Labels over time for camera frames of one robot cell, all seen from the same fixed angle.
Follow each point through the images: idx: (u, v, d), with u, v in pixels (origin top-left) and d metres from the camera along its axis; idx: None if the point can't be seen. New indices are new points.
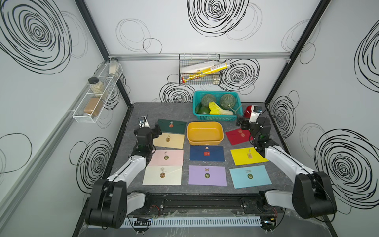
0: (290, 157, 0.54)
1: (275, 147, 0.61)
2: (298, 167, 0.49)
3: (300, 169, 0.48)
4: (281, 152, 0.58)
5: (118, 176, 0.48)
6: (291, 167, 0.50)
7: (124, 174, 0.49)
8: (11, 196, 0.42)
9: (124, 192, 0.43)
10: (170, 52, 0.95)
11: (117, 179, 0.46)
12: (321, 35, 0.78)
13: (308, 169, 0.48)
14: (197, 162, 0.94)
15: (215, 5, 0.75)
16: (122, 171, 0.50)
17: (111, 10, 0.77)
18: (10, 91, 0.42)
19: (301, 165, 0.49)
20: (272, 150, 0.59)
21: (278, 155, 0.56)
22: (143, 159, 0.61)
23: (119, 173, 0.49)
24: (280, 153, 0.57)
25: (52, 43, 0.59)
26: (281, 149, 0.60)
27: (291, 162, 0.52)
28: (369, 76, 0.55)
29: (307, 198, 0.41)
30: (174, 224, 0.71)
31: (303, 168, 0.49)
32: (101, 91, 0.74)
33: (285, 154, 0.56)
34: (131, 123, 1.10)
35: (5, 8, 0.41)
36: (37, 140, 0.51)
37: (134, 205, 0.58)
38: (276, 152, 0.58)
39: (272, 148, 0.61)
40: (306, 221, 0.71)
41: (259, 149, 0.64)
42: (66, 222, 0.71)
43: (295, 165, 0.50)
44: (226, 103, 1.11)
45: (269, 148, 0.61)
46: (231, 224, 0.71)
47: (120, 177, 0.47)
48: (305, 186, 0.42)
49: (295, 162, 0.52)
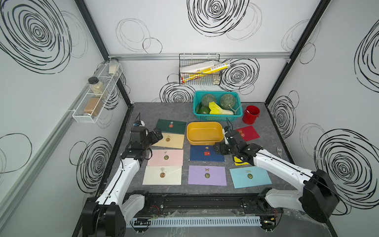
0: (282, 162, 0.52)
1: (260, 152, 0.58)
2: (298, 174, 0.47)
3: (302, 176, 0.46)
4: (271, 157, 0.55)
5: (109, 195, 0.43)
6: (292, 175, 0.47)
7: (115, 190, 0.44)
8: (11, 196, 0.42)
9: (118, 213, 0.40)
10: (170, 52, 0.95)
11: (108, 201, 0.42)
12: (321, 35, 0.78)
13: (306, 171, 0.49)
14: (197, 162, 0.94)
15: (215, 5, 0.75)
16: (110, 187, 0.45)
17: (111, 10, 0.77)
18: (10, 91, 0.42)
19: (297, 169, 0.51)
20: (262, 158, 0.55)
21: (270, 162, 0.53)
22: (135, 163, 0.55)
23: (110, 191, 0.44)
24: (272, 159, 0.54)
25: (52, 43, 0.59)
26: (267, 153, 0.57)
27: (289, 169, 0.49)
28: (369, 76, 0.56)
29: (322, 204, 0.40)
30: (174, 224, 0.71)
31: (302, 172, 0.47)
32: (101, 91, 0.74)
33: (276, 161, 0.53)
34: (131, 123, 1.10)
35: (5, 8, 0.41)
36: (37, 140, 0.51)
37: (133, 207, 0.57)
38: (265, 159, 0.55)
39: (261, 155, 0.57)
40: (306, 221, 0.71)
41: (246, 159, 0.59)
42: (66, 222, 0.71)
43: (293, 171, 0.48)
44: (226, 103, 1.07)
45: (258, 157, 0.56)
46: (232, 224, 0.71)
47: (111, 197, 0.42)
48: (315, 194, 0.40)
49: (290, 167, 0.49)
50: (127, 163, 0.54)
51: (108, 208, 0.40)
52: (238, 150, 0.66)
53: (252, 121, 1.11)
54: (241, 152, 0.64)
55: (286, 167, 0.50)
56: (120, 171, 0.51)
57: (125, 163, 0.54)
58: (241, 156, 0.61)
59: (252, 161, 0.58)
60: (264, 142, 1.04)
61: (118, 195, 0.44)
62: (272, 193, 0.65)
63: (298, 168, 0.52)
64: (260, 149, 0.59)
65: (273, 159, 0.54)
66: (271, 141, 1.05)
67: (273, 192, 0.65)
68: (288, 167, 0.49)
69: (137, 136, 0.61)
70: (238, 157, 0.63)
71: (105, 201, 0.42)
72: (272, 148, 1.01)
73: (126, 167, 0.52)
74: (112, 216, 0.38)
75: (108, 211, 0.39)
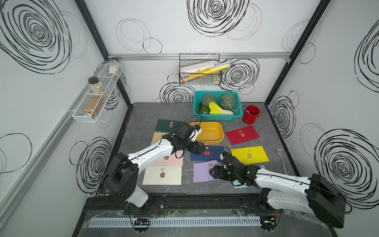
0: (281, 177, 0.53)
1: (259, 173, 0.60)
2: (297, 184, 0.48)
3: (302, 185, 0.47)
4: (270, 175, 0.57)
5: (137, 156, 0.48)
6: (293, 187, 0.49)
7: (143, 157, 0.49)
8: (10, 197, 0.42)
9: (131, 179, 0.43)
10: (170, 52, 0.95)
11: (134, 161, 0.47)
12: (321, 36, 0.78)
13: (304, 179, 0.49)
14: (197, 162, 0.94)
15: (215, 5, 0.75)
16: (143, 153, 0.50)
17: (111, 10, 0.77)
18: (9, 91, 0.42)
19: (296, 179, 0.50)
20: (262, 178, 0.57)
21: (271, 180, 0.55)
22: (170, 147, 0.58)
23: (140, 154, 0.50)
24: (271, 176, 0.56)
25: (52, 43, 0.59)
26: (265, 171, 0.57)
27: (288, 181, 0.51)
28: (369, 76, 0.55)
29: (330, 210, 0.41)
30: (174, 224, 0.71)
31: (301, 181, 0.48)
32: (101, 91, 0.74)
33: (278, 178, 0.54)
34: (131, 123, 1.10)
35: (5, 8, 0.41)
36: (36, 140, 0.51)
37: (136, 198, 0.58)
38: (266, 178, 0.56)
39: (260, 175, 0.59)
40: (306, 221, 0.71)
41: (250, 183, 0.60)
42: (66, 222, 0.71)
43: (293, 182, 0.50)
44: (226, 103, 1.11)
45: (259, 178, 0.58)
46: (232, 224, 0.71)
47: (138, 159, 0.48)
48: (323, 203, 0.41)
49: (289, 178, 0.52)
50: (163, 143, 0.58)
51: (130, 167, 0.44)
52: (239, 177, 0.67)
53: (252, 121, 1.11)
54: (243, 177, 0.65)
55: (285, 179, 0.52)
56: (155, 147, 0.55)
57: (162, 142, 0.58)
58: (244, 181, 0.62)
59: (255, 183, 0.59)
60: (265, 142, 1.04)
61: (142, 162, 0.47)
62: (274, 197, 0.63)
63: (296, 178, 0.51)
64: (258, 169, 0.62)
65: (272, 176, 0.56)
66: (271, 141, 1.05)
67: (274, 195, 0.64)
68: (287, 179, 0.52)
69: (184, 129, 0.66)
70: (240, 183, 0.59)
71: (132, 159, 0.47)
72: (272, 148, 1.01)
73: (160, 147, 0.55)
74: (129, 176, 0.42)
75: (129, 171, 0.43)
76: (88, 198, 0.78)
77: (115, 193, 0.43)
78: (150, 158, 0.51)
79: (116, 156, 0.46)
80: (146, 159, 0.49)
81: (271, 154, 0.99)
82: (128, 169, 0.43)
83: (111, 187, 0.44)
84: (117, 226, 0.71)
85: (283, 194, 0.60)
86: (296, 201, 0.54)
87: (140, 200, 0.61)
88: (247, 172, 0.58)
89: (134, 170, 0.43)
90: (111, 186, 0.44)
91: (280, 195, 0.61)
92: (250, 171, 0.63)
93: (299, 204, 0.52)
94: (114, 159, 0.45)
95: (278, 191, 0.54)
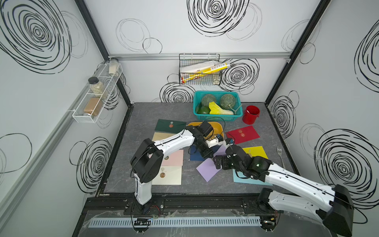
0: (298, 178, 0.49)
1: (271, 169, 0.53)
2: (320, 193, 0.44)
3: (325, 195, 0.43)
4: (286, 175, 0.50)
5: (163, 143, 0.53)
6: (314, 195, 0.44)
7: (167, 144, 0.53)
8: (10, 197, 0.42)
9: (156, 163, 0.47)
10: (170, 52, 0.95)
11: (160, 147, 0.51)
12: (321, 36, 0.78)
13: (327, 189, 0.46)
14: (197, 162, 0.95)
15: (215, 5, 0.75)
16: (168, 141, 0.54)
17: (111, 10, 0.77)
18: (9, 91, 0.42)
19: (318, 187, 0.45)
20: (277, 177, 0.50)
21: (287, 180, 0.49)
22: (191, 138, 0.61)
23: (164, 142, 0.53)
24: (287, 177, 0.50)
25: (52, 43, 0.59)
26: (280, 169, 0.52)
27: (309, 187, 0.46)
28: (369, 76, 0.55)
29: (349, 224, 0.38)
30: (174, 224, 0.71)
31: (324, 191, 0.44)
32: (101, 92, 0.74)
33: (295, 179, 0.48)
34: (131, 123, 1.10)
35: (5, 8, 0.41)
36: (36, 140, 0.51)
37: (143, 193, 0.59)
38: (281, 178, 0.50)
39: (275, 173, 0.51)
40: (306, 221, 0.71)
41: (257, 177, 0.53)
42: (66, 222, 0.71)
43: (315, 190, 0.45)
44: (226, 103, 1.11)
45: (273, 177, 0.51)
46: (232, 224, 0.71)
47: (163, 145, 0.52)
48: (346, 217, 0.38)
49: (309, 184, 0.46)
50: (186, 134, 0.61)
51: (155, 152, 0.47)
52: (245, 169, 0.60)
53: (252, 121, 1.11)
54: (248, 170, 0.58)
55: (305, 184, 0.47)
56: (178, 136, 0.59)
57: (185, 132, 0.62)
58: (250, 174, 0.55)
59: (263, 177, 0.52)
60: (264, 142, 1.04)
61: (167, 149, 0.52)
62: (277, 199, 0.62)
63: (317, 185, 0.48)
64: (270, 165, 0.54)
65: (289, 176, 0.50)
66: (271, 141, 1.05)
67: (277, 197, 0.63)
68: (307, 185, 0.46)
69: (206, 127, 0.71)
70: (246, 176, 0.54)
71: (158, 145, 0.51)
72: (272, 148, 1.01)
73: (182, 137, 0.59)
74: (154, 160, 0.47)
75: (155, 155, 0.47)
76: (88, 198, 0.78)
77: (141, 175, 0.48)
78: (174, 146, 0.55)
79: (144, 141, 0.50)
80: (171, 147, 0.53)
81: (271, 154, 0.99)
82: (153, 154, 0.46)
83: (139, 168, 0.49)
84: (117, 226, 0.71)
85: (286, 197, 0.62)
86: (303, 206, 0.53)
87: (145, 197, 0.62)
88: (257, 164, 0.56)
89: (160, 155, 0.47)
90: (139, 167, 0.49)
91: (283, 197, 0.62)
92: (261, 164, 0.55)
93: (306, 209, 0.52)
94: (142, 144, 0.50)
95: (280, 193, 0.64)
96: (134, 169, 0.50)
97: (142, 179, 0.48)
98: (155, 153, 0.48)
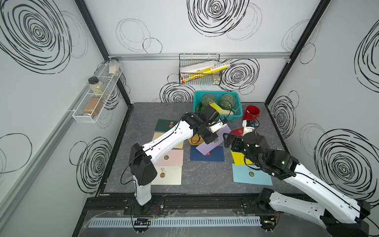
0: (326, 187, 0.43)
1: (298, 172, 0.44)
2: (347, 207, 0.40)
3: (353, 210, 0.39)
4: (314, 180, 0.43)
5: (152, 147, 0.47)
6: (340, 208, 0.40)
7: (157, 147, 0.48)
8: (10, 197, 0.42)
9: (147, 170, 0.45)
10: (170, 52, 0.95)
11: (149, 152, 0.46)
12: (321, 36, 0.78)
13: (354, 204, 0.40)
14: (197, 162, 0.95)
15: (215, 5, 0.75)
16: (158, 143, 0.48)
17: (111, 10, 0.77)
18: (9, 90, 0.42)
19: (344, 200, 0.41)
20: (305, 181, 0.43)
21: (314, 187, 0.42)
22: (187, 132, 0.52)
23: (154, 144, 0.48)
24: (315, 182, 0.43)
25: (52, 43, 0.59)
26: (308, 173, 0.44)
27: (336, 198, 0.41)
28: (369, 76, 0.55)
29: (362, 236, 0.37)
30: (174, 224, 0.71)
31: (350, 205, 0.40)
32: (101, 92, 0.74)
33: (322, 186, 0.42)
34: (131, 123, 1.10)
35: (5, 8, 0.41)
36: (36, 140, 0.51)
37: (143, 193, 0.59)
38: (308, 183, 0.43)
39: (302, 177, 0.44)
40: (306, 221, 0.71)
41: (278, 175, 0.45)
42: (66, 222, 0.71)
43: (341, 202, 0.40)
44: (226, 103, 1.11)
45: (301, 180, 0.43)
46: (232, 224, 0.71)
47: (152, 150, 0.47)
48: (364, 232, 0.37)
49: (336, 195, 0.41)
50: (180, 127, 0.53)
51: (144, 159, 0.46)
52: (265, 163, 0.48)
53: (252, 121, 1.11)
54: (271, 166, 0.47)
55: (331, 194, 0.41)
56: (171, 133, 0.51)
57: (180, 126, 0.53)
58: (272, 171, 0.46)
59: (284, 177, 0.45)
60: None
61: (158, 152, 0.47)
62: (279, 201, 0.62)
63: (343, 197, 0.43)
64: (297, 165, 0.46)
65: (316, 181, 0.43)
66: (271, 141, 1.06)
67: (279, 198, 0.63)
68: (334, 195, 0.41)
69: (209, 112, 0.59)
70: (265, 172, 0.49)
71: (147, 150, 0.47)
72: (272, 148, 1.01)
73: (176, 133, 0.51)
74: (143, 169, 0.44)
75: (143, 163, 0.44)
76: (88, 198, 0.78)
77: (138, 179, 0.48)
78: (166, 147, 0.49)
79: (133, 147, 0.47)
80: (162, 149, 0.48)
81: None
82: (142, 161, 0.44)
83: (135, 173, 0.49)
84: (117, 226, 0.71)
85: (289, 200, 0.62)
86: (305, 209, 0.53)
87: (145, 197, 0.62)
88: (282, 162, 0.46)
89: (148, 163, 0.44)
90: (134, 172, 0.49)
91: (285, 199, 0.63)
92: (286, 161, 0.46)
93: (308, 213, 0.52)
94: (132, 149, 0.47)
95: (282, 195, 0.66)
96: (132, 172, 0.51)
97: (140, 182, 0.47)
98: (143, 160, 0.44)
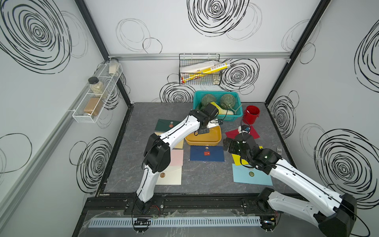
0: (307, 179, 0.46)
1: (279, 164, 0.51)
2: (326, 197, 0.42)
3: (331, 200, 0.41)
4: (294, 172, 0.48)
5: (168, 136, 0.55)
6: (320, 198, 0.42)
7: (173, 136, 0.55)
8: (9, 197, 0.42)
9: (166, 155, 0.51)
10: (170, 52, 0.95)
11: (166, 139, 0.53)
12: (321, 36, 0.78)
13: (334, 194, 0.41)
14: (197, 162, 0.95)
15: (215, 5, 0.75)
16: (172, 132, 0.56)
17: (111, 10, 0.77)
18: (9, 91, 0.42)
19: (324, 191, 0.43)
20: (283, 173, 0.49)
21: (293, 178, 0.47)
22: (197, 124, 0.61)
23: (170, 134, 0.55)
24: (294, 174, 0.48)
25: (52, 43, 0.59)
26: (288, 166, 0.50)
27: (315, 189, 0.44)
28: (369, 76, 0.56)
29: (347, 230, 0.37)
30: (174, 224, 0.71)
31: (330, 196, 0.42)
32: (101, 91, 0.74)
33: (302, 179, 0.46)
34: (131, 123, 1.10)
35: (5, 8, 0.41)
36: (36, 140, 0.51)
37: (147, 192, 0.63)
38: (287, 175, 0.48)
39: (282, 168, 0.50)
40: (306, 221, 0.71)
41: (262, 168, 0.52)
42: (66, 221, 0.70)
43: (321, 193, 0.43)
44: (226, 103, 1.11)
45: (280, 172, 0.49)
46: (232, 224, 0.71)
47: (169, 138, 0.54)
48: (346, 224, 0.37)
49: (316, 186, 0.44)
50: (190, 120, 0.62)
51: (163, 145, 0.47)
52: (251, 157, 0.58)
53: (252, 121, 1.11)
54: (255, 159, 0.56)
55: (311, 185, 0.45)
56: (182, 124, 0.59)
57: (189, 119, 0.62)
58: (255, 164, 0.54)
59: (269, 169, 0.51)
60: (264, 142, 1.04)
61: (173, 140, 0.54)
62: (277, 199, 0.63)
63: (324, 189, 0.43)
64: (279, 159, 0.52)
65: (296, 174, 0.48)
66: (271, 141, 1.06)
67: (277, 197, 0.63)
68: (314, 187, 0.44)
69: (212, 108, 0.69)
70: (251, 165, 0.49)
71: (164, 138, 0.54)
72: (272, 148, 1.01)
73: (187, 125, 0.59)
74: (163, 153, 0.50)
75: (163, 148, 0.50)
76: (88, 198, 0.78)
77: (154, 166, 0.54)
78: (180, 136, 0.56)
79: (151, 136, 0.53)
80: (177, 138, 0.55)
81: None
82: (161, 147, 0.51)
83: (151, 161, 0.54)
84: (117, 226, 0.71)
85: (286, 199, 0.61)
86: (299, 207, 0.54)
87: (147, 195, 0.63)
88: (265, 156, 0.54)
89: (168, 148, 0.51)
90: (150, 160, 0.55)
91: (283, 198, 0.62)
92: (269, 156, 0.53)
93: (302, 211, 0.52)
94: (149, 139, 0.53)
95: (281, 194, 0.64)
96: (146, 161, 0.56)
97: (156, 170, 0.53)
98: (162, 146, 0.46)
